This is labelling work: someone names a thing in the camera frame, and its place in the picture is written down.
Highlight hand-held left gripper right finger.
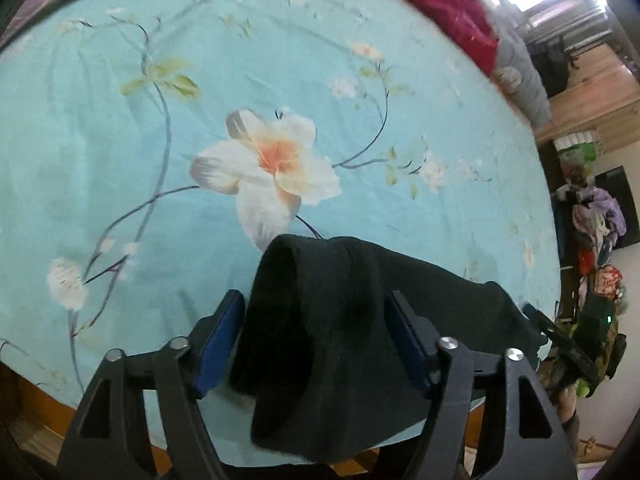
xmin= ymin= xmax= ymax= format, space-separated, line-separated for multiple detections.
xmin=385 ymin=290 xmax=580 ymax=480

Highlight wooden wardrobe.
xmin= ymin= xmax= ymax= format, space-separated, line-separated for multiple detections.
xmin=534 ymin=42 xmax=640 ymax=147

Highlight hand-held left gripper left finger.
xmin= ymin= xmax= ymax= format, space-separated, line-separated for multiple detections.
xmin=56 ymin=289 xmax=247 ymax=480

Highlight grey quilt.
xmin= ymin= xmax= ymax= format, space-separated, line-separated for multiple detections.
xmin=477 ymin=0 xmax=553 ymax=128

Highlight black screen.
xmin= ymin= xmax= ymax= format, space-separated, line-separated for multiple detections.
xmin=594 ymin=165 xmax=640 ymax=250

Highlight pile of clothes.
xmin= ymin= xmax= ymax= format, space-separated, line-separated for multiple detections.
xmin=556 ymin=160 xmax=628 ymax=283

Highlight person's right forearm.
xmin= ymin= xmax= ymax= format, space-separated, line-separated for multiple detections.
xmin=542 ymin=355 xmax=585 ymax=456

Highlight pack of white rolls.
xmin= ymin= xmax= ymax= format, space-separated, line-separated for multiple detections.
xmin=556 ymin=130 xmax=602 ymax=162

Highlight light blue floral bedsheet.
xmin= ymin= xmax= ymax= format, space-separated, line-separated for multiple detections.
xmin=0 ymin=0 xmax=563 ymax=467

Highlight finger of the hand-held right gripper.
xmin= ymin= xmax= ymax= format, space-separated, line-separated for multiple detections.
xmin=520 ymin=301 xmax=598 ymax=391

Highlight wooden bed frame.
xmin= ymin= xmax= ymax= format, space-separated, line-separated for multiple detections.
xmin=0 ymin=360 xmax=168 ymax=478

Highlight black pants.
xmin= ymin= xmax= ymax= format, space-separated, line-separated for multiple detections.
xmin=229 ymin=234 xmax=548 ymax=463

